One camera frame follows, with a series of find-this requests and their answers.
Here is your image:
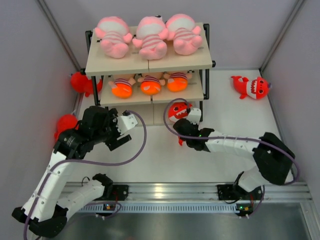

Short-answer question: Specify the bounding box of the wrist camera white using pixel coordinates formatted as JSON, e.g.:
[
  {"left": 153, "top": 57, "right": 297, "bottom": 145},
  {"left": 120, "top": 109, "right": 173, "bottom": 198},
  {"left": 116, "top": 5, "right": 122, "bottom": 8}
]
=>
[
  {"left": 186, "top": 107, "right": 202, "bottom": 125},
  {"left": 116, "top": 113, "right": 138, "bottom": 135}
]

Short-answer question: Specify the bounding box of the red plush back left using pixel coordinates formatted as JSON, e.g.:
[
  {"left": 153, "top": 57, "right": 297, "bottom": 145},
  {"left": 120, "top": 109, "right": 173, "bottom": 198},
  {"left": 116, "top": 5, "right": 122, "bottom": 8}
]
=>
[{"left": 70, "top": 72, "right": 94, "bottom": 97}]

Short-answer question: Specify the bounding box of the aluminium rail base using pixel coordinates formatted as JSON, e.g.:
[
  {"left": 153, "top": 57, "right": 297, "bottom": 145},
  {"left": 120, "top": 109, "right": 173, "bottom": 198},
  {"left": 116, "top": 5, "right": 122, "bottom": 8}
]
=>
[{"left": 126, "top": 182, "right": 313, "bottom": 203}]

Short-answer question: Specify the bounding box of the slotted cable duct grey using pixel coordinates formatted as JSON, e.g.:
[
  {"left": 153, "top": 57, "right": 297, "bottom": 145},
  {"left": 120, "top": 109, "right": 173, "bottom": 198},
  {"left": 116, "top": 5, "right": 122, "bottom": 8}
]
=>
[{"left": 78, "top": 202, "right": 251, "bottom": 214}]

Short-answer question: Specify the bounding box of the orange doll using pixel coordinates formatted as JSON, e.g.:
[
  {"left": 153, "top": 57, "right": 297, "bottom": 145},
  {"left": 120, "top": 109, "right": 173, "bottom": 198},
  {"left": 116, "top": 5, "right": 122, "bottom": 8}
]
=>
[
  {"left": 163, "top": 71, "right": 193, "bottom": 93},
  {"left": 137, "top": 75, "right": 166, "bottom": 96},
  {"left": 108, "top": 74, "right": 136, "bottom": 99}
]

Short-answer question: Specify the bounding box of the beige three-tier shelf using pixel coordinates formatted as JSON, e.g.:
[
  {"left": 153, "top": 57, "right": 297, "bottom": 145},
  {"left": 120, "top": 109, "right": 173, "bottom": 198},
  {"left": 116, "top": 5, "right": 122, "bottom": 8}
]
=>
[{"left": 81, "top": 22, "right": 216, "bottom": 125}]

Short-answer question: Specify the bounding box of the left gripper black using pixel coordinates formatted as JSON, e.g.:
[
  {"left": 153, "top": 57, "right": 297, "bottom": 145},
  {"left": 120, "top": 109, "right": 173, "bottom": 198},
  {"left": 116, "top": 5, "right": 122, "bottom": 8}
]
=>
[{"left": 91, "top": 109, "right": 131, "bottom": 151}]

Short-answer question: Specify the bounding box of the orange doll left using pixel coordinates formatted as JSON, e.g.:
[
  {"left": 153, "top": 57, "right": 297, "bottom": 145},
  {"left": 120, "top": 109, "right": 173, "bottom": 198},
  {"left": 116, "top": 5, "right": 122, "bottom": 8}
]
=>
[{"left": 108, "top": 74, "right": 136, "bottom": 99}]

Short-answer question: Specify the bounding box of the pink striped plush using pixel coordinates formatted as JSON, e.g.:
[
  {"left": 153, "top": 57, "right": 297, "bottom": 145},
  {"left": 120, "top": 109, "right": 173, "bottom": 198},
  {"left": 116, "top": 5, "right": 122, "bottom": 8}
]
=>
[
  {"left": 132, "top": 15, "right": 169, "bottom": 61},
  {"left": 94, "top": 16, "right": 133, "bottom": 59}
]

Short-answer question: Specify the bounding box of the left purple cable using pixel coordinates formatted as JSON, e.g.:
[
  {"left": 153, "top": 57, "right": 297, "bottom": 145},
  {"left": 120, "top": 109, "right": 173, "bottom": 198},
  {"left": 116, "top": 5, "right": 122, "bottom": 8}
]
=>
[{"left": 22, "top": 109, "right": 147, "bottom": 240}]

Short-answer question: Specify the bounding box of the red shark plush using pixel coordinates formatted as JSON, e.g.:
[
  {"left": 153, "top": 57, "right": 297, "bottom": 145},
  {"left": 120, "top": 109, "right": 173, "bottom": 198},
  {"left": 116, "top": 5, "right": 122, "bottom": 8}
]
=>
[
  {"left": 166, "top": 101, "right": 193, "bottom": 146},
  {"left": 230, "top": 75, "right": 272, "bottom": 100}
]

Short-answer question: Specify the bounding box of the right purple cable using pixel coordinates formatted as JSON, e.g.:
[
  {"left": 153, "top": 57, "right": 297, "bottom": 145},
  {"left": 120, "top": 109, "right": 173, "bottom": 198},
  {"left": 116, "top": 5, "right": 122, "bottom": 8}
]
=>
[{"left": 162, "top": 98, "right": 301, "bottom": 186}]

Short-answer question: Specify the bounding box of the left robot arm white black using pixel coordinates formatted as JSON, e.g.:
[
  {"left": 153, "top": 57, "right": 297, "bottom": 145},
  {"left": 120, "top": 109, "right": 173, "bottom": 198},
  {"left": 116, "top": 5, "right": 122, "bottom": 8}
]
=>
[{"left": 12, "top": 105, "right": 138, "bottom": 239}]

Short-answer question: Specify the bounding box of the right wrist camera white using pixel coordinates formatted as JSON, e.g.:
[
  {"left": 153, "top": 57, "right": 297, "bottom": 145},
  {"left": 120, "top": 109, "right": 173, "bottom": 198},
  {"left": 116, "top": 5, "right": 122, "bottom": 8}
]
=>
[{"left": 186, "top": 107, "right": 202, "bottom": 125}]

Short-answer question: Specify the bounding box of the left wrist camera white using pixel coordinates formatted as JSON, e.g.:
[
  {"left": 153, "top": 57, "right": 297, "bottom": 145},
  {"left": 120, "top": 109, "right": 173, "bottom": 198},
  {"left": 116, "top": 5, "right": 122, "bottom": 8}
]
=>
[{"left": 116, "top": 113, "right": 138, "bottom": 135}]

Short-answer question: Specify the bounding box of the orange doll right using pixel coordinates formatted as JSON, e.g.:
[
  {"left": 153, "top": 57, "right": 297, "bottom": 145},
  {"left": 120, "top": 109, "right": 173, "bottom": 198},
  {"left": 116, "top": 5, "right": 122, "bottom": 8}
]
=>
[{"left": 163, "top": 71, "right": 193, "bottom": 93}]

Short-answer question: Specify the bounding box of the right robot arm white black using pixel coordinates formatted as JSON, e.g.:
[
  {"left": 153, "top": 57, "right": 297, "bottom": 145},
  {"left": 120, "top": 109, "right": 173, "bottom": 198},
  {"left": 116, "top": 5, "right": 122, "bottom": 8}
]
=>
[{"left": 173, "top": 118, "right": 295, "bottom": 200}]

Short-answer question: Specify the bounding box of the orange doll middle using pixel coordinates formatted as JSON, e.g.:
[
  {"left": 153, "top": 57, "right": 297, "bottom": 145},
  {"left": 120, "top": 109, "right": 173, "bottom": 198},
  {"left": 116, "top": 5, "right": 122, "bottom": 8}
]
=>
[{"left": 137, "top": 75, "right": 166, "bottom": 96}]

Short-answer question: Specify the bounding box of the purple cable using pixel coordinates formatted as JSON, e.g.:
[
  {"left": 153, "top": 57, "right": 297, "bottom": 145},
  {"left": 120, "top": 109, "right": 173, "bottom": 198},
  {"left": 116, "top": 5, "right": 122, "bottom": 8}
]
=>
[
  {"left": 162, "top": 98, "right": 301, "bottom": 186},
  {"left": 22, "top": 109, "right": 147, "bottom": 240}
]

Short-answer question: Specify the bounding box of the red plush left side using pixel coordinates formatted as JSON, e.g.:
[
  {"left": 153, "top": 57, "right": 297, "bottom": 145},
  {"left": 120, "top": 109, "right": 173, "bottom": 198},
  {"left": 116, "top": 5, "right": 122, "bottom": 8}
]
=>
[{"left": 54, "top": 114, "right": 78, "bottom": 141}]

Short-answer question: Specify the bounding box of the pink plush right top shelf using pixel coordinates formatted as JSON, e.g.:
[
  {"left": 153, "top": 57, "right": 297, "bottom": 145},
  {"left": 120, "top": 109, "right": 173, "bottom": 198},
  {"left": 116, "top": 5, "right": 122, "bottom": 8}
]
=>
[{"left": 165, "top": 13, "right": 203, "bottom": 56}]

